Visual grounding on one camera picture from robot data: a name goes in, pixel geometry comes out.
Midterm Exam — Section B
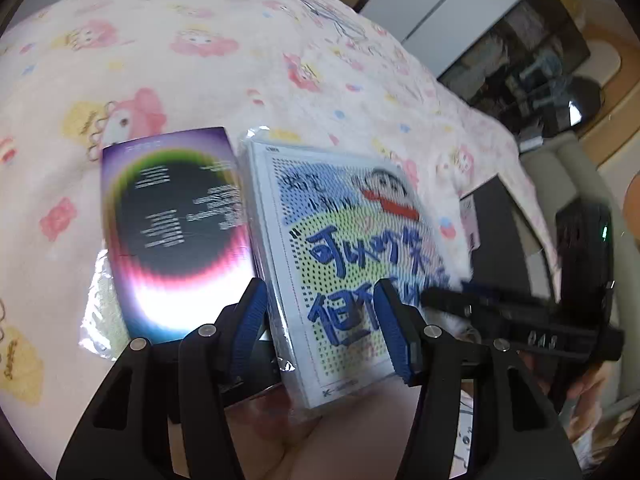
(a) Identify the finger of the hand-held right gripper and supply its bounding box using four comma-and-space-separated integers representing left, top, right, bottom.
420, 287, 625, 362

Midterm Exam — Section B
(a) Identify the dark rainbow ring card pack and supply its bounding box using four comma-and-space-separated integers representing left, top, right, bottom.
100, 127, 266, 346

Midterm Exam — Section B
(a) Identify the white cartoon print card pack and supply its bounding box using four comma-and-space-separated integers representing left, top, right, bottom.
235, 127, 473, 411

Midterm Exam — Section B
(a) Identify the pink cartoon printed blanket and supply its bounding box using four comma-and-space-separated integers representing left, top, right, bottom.
0, 0, 558, 411

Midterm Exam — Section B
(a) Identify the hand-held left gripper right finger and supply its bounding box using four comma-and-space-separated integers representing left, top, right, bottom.
372, 279, 586, 480

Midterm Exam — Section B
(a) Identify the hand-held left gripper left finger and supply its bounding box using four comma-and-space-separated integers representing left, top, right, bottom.
55, 277, 273, 480

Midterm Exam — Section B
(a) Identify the beige leather sofa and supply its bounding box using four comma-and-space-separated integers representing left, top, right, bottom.
520, 130, 640, 411

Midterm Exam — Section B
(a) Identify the black cardboard box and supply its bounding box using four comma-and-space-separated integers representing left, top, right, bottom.
459, 172, 557, 313

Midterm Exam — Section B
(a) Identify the white cabinet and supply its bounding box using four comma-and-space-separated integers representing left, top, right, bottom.
357, 0, 546, 78

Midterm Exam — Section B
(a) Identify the dark glass display cabinet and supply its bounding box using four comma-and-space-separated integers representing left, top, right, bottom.
437, 0, 607, 137

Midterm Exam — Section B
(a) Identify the person's right hand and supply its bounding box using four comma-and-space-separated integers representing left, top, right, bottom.
569, 359, 632, 413

